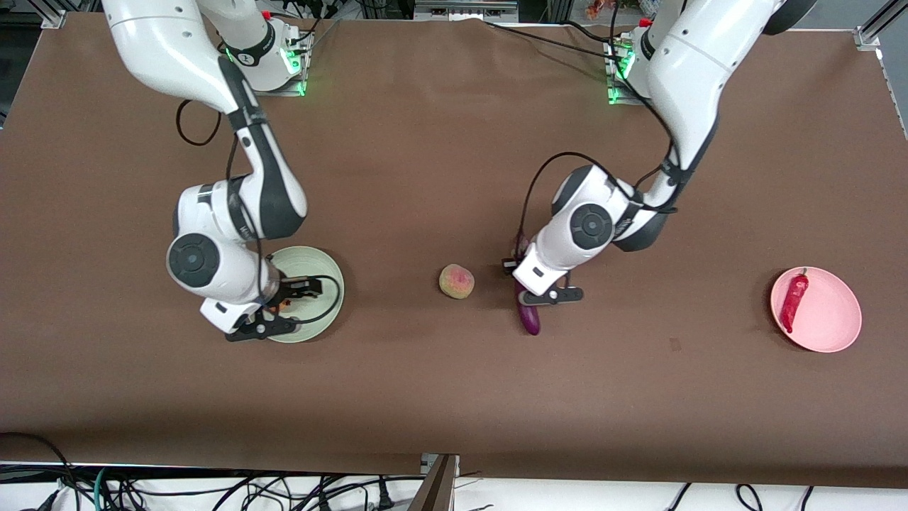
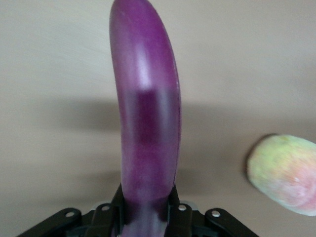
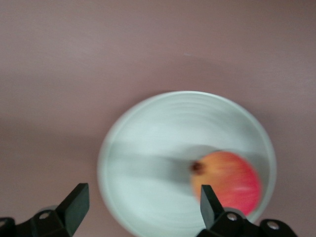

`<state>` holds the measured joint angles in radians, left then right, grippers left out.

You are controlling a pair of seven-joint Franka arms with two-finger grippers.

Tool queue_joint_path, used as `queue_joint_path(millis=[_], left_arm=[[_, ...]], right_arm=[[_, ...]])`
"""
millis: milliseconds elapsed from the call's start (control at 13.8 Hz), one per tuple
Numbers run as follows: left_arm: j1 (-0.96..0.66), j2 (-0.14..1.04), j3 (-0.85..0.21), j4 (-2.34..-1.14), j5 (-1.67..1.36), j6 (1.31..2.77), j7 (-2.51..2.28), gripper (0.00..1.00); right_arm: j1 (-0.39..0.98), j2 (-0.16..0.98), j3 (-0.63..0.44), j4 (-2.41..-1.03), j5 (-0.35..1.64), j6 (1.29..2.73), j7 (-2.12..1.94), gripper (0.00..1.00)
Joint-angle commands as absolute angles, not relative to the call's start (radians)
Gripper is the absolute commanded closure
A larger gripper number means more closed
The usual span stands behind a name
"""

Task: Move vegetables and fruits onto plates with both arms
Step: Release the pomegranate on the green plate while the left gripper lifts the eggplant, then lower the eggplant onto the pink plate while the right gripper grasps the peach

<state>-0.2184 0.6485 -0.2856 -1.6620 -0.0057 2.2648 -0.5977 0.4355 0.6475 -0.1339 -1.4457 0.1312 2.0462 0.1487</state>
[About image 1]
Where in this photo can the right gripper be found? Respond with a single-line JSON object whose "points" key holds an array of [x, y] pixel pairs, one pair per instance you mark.
{"points": [[292, 290]]}

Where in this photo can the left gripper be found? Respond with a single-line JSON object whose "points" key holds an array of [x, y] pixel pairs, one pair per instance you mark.
{"points": [[520, 250]]}

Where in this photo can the pink green peach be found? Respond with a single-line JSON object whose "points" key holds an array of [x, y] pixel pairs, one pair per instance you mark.
{"points": [[457, 282]]}

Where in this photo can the long purple eggplant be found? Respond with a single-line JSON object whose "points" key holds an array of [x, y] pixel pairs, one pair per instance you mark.
{"points": [[530, 319]]}

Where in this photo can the red chili pepper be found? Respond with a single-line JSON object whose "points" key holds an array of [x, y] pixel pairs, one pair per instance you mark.
{"points": [[793, 301]]}

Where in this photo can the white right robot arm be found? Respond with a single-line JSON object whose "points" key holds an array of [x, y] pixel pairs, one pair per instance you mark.
{"points": [[156, 50]]}

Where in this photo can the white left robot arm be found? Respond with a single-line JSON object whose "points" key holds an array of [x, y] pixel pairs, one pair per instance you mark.
{"points": [[695, 64]]}

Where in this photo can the pale green round plate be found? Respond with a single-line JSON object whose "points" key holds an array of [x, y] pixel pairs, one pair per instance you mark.
{"points": [[312, 259]]}

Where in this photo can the large table cover sheet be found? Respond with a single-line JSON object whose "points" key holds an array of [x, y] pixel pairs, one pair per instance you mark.
{"points": [[454, 177]]}

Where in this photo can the black power plug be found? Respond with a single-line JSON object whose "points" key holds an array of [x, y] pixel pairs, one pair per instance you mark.
{"points": [[384, 497]]}

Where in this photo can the pink round plate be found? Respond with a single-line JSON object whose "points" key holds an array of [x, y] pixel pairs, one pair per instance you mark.
{"points": [[830, 312]]}

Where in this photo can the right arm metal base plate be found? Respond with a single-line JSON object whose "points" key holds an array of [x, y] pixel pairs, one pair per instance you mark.
{"points": [[294, 89]]}

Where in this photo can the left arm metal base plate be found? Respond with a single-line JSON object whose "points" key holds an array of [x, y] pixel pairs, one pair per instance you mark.
{"points": [[616, 96]]}

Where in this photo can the dark wooden post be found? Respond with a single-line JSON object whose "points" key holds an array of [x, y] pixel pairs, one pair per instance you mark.
{"points": [[436, 490]]}

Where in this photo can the aluminium frame corner bracket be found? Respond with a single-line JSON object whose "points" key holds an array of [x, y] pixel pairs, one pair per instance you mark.
{"points": [[869, 35], [55, 20]]}

